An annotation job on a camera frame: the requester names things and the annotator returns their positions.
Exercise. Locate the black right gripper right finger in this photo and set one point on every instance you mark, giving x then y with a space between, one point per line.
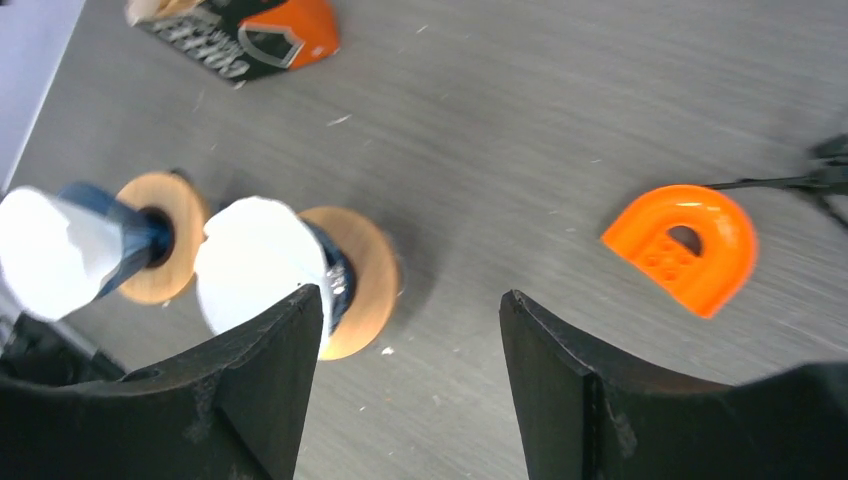
589 410

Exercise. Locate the orange plastic holder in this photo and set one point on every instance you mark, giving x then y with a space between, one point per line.
695 243

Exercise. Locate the wooden ring dripper stand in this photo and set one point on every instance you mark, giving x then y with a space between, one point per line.
177 212

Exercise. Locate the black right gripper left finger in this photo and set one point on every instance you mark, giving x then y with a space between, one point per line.
232 407

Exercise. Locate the orange coffee filter box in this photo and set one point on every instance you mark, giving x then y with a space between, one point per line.
242 40

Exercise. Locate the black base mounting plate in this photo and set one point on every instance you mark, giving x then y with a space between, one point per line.
52 354

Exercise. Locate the white paper coffee filter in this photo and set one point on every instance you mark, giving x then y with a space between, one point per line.
257 252

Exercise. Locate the blue glass dripper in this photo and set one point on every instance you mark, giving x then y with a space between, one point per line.
147 234
340 274

